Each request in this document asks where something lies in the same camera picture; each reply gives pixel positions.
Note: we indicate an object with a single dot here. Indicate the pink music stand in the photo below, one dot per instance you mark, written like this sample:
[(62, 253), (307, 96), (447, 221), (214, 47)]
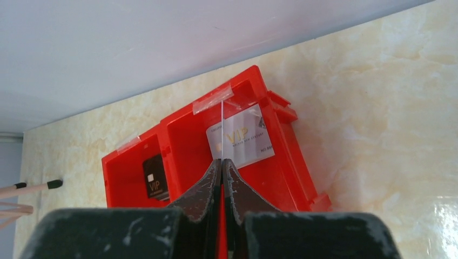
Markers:
[(10, 212)]

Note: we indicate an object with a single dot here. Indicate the left red plastic bin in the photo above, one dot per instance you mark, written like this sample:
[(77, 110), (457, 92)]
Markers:
[(123, 173)]

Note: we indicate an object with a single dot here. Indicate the white VIP credit card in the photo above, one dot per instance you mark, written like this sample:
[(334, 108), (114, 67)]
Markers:
[(246, 139)]

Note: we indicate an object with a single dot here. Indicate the red plastic bin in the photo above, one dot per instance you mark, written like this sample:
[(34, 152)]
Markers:
[(282, 179), (123, 173)]

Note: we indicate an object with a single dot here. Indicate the right red plastic bin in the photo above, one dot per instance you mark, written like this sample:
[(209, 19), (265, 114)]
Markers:
[(282, 179)]

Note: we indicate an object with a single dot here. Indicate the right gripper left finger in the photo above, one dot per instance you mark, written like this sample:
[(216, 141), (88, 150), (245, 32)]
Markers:
[(186, 228)]

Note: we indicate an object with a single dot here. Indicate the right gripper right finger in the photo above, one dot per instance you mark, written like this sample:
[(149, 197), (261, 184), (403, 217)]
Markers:
[(257, 229)]

